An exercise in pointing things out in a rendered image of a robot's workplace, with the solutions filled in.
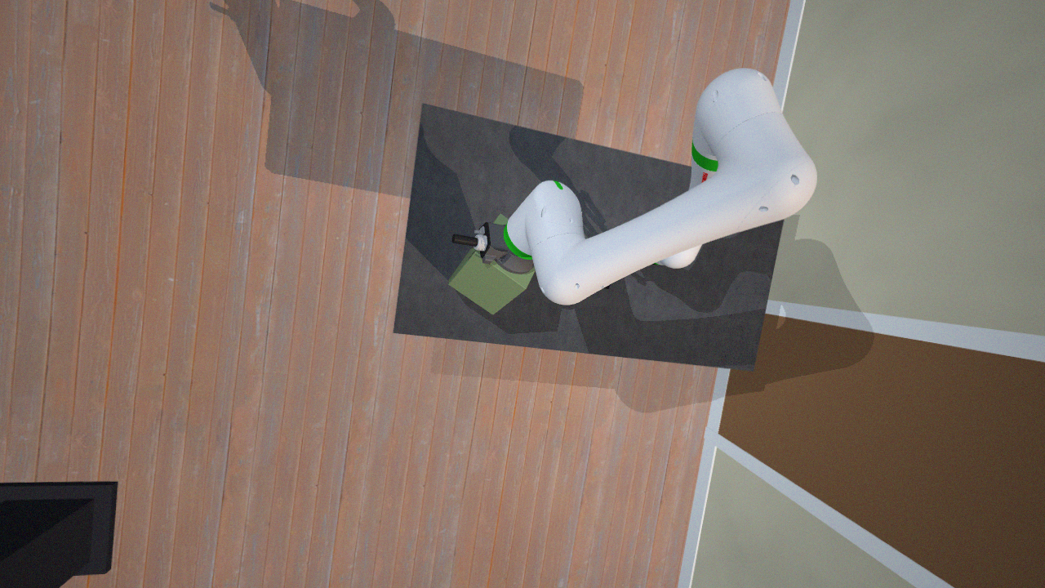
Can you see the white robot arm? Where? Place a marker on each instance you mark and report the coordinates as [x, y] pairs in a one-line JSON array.
[[762, 175]]

